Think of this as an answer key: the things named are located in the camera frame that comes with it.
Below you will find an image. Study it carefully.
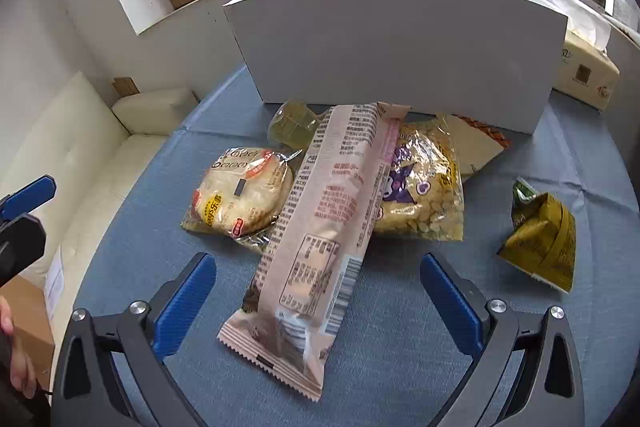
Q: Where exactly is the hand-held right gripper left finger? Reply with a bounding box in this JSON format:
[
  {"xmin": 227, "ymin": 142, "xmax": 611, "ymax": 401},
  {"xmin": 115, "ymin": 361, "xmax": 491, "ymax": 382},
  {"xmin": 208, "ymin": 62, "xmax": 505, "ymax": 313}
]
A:
[{"xmin": 50, "ymin": 252, "xmax": 218, "ymax": 427}]

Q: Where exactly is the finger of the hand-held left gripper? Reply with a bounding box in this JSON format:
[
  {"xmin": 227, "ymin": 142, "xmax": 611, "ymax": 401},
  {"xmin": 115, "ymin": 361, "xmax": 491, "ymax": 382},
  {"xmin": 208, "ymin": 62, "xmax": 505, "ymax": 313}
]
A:
[
  {"xmin": 0, "ymin": 214, "xmax": 48, "ymax": 289},
  {"xmin": 0, "ymin": 174, "xmax": 57, "ymax": 222}
]

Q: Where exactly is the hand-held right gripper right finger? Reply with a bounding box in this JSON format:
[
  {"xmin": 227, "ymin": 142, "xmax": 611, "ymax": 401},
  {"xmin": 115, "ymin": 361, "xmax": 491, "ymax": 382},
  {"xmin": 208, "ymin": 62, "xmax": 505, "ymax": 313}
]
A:
[{"xmin": 419, "ymin": 252, "xmax": 586, "ymax": 427}]

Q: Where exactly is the yellow-green snack bag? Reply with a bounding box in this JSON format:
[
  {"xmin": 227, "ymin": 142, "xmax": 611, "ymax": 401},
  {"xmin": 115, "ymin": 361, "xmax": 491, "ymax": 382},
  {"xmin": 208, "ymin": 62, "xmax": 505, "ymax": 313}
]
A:
[{"xmin": 497, "ymin": 177, "xmax": 577, "ymax": 294}]

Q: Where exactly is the long pink snack packet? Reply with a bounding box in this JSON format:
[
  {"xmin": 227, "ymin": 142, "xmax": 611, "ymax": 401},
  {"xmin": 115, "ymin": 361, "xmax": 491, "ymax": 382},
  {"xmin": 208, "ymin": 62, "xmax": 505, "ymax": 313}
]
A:
[{"xmin": 217, "ymin": 103, "xmax": 411, "ymax": 403}]

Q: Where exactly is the white box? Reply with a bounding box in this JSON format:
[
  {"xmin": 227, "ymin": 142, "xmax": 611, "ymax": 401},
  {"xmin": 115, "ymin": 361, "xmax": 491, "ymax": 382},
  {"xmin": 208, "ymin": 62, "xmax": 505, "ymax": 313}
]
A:
[{"xmin": 222, "ymin": 0, "xmax": 568, "ymax": 135}]

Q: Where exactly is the person's left hand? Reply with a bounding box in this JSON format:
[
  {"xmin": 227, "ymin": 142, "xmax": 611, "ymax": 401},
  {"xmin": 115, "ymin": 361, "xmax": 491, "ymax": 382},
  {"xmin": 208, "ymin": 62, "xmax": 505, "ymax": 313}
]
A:
[{"xmin": 0, "ymin": 296, "xmax": 38, "ymax": 400}]

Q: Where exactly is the cream leather sofa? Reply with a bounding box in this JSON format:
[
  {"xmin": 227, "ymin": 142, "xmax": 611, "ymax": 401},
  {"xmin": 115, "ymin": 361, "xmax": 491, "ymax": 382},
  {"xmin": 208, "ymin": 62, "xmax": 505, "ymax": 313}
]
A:
[{"xmin": 0, "ymin": 72, "xmax": 201, "ymax": 308}]

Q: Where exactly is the brown shipping box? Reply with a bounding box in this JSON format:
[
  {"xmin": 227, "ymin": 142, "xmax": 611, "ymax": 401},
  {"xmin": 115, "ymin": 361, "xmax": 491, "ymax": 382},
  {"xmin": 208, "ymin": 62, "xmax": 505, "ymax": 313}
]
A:
[{"xmin": 0, "ymin": 247, "xmax": 67, "ymax": 390}]

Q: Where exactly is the corn snack bag purple print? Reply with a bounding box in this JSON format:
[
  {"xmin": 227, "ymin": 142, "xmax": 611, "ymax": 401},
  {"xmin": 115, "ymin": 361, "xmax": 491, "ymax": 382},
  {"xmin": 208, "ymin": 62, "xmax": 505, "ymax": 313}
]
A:
[{"xmin": 372, "ymin": 114, "xmax": 465, "ymax": 242}]

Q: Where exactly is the round flatbread packet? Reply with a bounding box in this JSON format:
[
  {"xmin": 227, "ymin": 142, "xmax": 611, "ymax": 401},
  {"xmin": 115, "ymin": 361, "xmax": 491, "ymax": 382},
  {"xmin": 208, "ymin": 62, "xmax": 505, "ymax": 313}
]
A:
[{"xmin": 180, "ymin": 147, "xmax": 303, "ymax": 253}]

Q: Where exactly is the cardboard scrap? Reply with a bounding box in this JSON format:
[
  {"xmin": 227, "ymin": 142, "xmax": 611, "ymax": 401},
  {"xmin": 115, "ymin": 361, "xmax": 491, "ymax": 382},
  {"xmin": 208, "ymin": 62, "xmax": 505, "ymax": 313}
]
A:
[{"xmin": 112, "ymin": 77, "xmax": 142, "ymax": 98}]

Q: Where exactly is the cream packet orange edge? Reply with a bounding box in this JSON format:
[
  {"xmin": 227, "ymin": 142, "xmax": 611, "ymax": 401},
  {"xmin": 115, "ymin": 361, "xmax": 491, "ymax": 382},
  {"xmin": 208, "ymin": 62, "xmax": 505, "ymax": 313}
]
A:
[{"xmin": 442, "ymin": 114, "xmax": 512, "ymax": 182}]

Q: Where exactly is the clear yellowish snack packet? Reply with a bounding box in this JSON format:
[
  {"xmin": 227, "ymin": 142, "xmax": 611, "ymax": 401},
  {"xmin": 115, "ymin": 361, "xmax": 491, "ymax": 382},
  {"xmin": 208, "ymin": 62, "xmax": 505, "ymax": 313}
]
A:
[{"xmin": 267, "ymin": 99, "xmax": 333, "ymax": 152}]

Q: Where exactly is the tan tissue box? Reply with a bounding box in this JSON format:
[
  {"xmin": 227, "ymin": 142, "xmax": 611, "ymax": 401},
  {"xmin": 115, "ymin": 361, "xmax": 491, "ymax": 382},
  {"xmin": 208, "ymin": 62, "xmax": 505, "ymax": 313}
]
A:
[{"xmin": 532, "ymin": 0, "xmax": 621, "ymax": 112}]

